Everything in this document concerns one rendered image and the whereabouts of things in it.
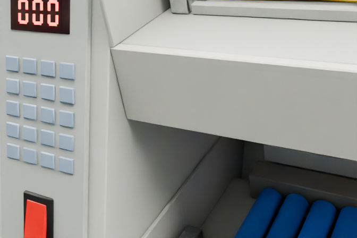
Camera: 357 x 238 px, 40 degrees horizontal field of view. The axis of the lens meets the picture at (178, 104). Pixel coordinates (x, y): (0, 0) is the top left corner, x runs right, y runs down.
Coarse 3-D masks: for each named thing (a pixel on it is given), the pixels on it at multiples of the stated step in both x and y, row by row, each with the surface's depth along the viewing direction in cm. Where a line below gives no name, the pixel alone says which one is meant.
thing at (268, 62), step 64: (128, 0) 26; (192, 0) 28; (256, 0) 28; (320, 0) 25; (128, 64) 25; (192, 64) 23; (256, 64) 22; (320, 64) 20; (192, 128) 25; (256, 128) 23; (320, 128) 22
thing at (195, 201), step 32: (224, 160) 40; (288, 160) 39; (320, 160) 37; (352, 160) 36; (192, 192) 36; (224, 192) 41; (256, 192) 39; (288, 192) 37; (320, 192) 36; (352, 192) 35; (160, 224) 32; (192, 224) 36; (224, 224) 38; (256, 224) 34; (288, 224) 34; (320, 224) 34; (352, 224) 33
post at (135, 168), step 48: (96, 0) 26; (96, 48) 26; (96, 96) 26; (96, 144) 27; (144, 144) 30; (192, 144) 35; (240, 144) 43; (0, 192) 32; (96, 192) 27; (144, 192) 30
